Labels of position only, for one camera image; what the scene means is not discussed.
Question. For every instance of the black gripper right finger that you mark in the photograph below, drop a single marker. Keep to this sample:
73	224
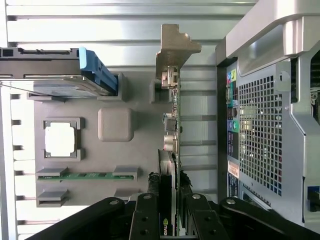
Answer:
207	220

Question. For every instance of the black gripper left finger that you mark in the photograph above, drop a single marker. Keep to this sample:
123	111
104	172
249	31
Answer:
146	220

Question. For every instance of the silver CPU chip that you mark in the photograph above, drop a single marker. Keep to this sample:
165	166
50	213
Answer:
60	138

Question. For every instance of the hard disk blue carrier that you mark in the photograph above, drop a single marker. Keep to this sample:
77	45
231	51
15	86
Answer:
50	65

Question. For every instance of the grey open PC case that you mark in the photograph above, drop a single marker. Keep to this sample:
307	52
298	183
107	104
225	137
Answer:
262	125

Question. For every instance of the green RAM stick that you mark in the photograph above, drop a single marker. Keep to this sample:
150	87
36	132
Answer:
90	175

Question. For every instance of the grey plastic parts rack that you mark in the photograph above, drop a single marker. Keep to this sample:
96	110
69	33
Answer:
120	160

